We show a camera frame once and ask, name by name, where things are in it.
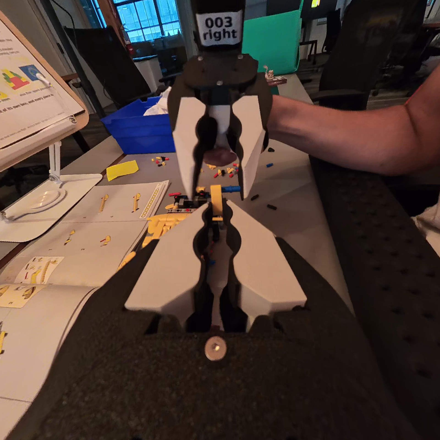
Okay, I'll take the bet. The dark flat panel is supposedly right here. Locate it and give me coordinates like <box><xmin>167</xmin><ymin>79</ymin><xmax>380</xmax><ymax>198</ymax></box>
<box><xmin>65</xmin><ymin>26</ymin><xmax>157</xmax><ymax>109</ymax></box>

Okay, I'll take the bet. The instruction booklet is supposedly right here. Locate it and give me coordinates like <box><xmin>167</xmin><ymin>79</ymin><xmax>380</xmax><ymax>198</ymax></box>
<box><xmin>0</xmin><ymin>180</ymin><xmax>170</xmax><ymax>403</ymax></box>

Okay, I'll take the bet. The pile of small coloured pins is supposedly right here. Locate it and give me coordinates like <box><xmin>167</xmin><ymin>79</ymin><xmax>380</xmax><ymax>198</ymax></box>
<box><xmin>151</xmin><ymin>156</ymin><xmax>241</xmax><ymax>179</ymax></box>

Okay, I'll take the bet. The brown pipe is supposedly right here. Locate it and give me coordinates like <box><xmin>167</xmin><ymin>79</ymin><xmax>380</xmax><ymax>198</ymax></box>
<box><xmin>98</xmin><ymin>0</ymin><xmax>126</xmax><ymax>45</ymax></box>

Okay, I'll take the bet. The crumpled white paper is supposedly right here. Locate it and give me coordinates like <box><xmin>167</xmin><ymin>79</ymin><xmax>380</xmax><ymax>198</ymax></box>
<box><xmin>143</xmin><ymin>86</ymin><xmax>172</xmax><ymax>116</ymax></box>

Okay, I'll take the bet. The white waste bin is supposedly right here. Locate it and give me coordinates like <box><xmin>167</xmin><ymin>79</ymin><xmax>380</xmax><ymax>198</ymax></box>
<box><xmin>133</xmin><ymin>55</ymin><xmax>163</xmax><ymax>93</ymax></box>

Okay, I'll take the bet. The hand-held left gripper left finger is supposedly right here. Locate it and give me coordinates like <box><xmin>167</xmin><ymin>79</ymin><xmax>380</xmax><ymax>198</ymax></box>
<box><xmin>124</xmin><ymin>202</ymin><xmax>210</xmax><ymax>318</ymax></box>

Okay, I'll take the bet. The person's right hand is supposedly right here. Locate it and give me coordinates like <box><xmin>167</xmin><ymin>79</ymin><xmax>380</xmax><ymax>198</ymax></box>
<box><xmin>205</xmin><ymin>148</ymin><xmax>238</xmax><ymax>165</ymax></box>

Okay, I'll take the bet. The green sheet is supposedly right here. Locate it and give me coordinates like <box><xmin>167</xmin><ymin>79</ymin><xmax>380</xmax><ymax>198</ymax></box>
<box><xmin>242</xmin><ymin>10</ymin><xmax>303</xmax><ymax>74</ymax></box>

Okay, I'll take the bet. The wall window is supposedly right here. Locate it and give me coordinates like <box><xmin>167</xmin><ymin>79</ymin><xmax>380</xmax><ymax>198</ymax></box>
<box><xmin>113</xmin><ymin>0</ymin><xmax>183</xmax><ymax>43</ymax></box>

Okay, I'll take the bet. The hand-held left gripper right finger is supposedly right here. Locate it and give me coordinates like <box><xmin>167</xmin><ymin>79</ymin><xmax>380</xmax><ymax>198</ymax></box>
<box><xmin>224</xmin><ymin>199</ymin><xmax>307</xmax><ymax>317</ymax></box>

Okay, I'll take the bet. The grey desk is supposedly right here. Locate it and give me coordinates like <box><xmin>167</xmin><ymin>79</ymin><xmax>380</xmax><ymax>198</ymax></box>
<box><xmin>0</xmin><ymin>103</ymin><xmax>355</xmax><ymax>440</ymax></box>

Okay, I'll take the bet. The yellow paper sheet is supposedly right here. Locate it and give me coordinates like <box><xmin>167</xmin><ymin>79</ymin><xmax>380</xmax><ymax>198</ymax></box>
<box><xmin>107</xmin><ymin>160</ymin><xmax>139</xmax><ymax>182</ymax></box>

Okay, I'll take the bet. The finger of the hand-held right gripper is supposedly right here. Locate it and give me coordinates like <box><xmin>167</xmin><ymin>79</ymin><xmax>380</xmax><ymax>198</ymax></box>
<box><xmin>172</xmin><ymin>97</ymin><xmax>218</xmax><ymax>200</ymax></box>
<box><xmin>228</xmin><ymin>96</ymin><xmax>267</xmax><ymax>201</ymax></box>

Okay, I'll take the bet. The person's right forearm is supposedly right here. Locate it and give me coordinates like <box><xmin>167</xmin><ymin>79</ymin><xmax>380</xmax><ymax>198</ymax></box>
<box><xmin>268</xmin><ymin>65</ymin><xmax>440</xmax><ymax>176</ymax></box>

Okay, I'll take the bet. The grey side table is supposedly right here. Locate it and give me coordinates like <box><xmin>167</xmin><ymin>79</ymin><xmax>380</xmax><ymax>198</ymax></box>
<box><xmin>272</xmin><ymin>73</ymin><xmax>314</xmax><ymax>104</ymax></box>

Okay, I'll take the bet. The blue plastic bin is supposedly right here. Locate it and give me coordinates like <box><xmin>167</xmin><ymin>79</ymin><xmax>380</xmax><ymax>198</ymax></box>
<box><xmin>101</xmin><ymin>96</ymin><xmax>176</xmax><ymax>155</ymax></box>

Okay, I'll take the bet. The white clipboard stand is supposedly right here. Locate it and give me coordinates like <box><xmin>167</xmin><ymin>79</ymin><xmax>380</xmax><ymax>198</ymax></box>
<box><xmin>0</xmin><ymin>141</ymin><xmax>103</xmax><ymax>243</ymax></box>

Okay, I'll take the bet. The yellow toy car model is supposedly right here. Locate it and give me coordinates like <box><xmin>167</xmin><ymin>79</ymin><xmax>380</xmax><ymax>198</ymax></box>
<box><xmin>117</xmin><ymin>186</ymin><xmax>215</xmax><ymax>272</ymax></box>

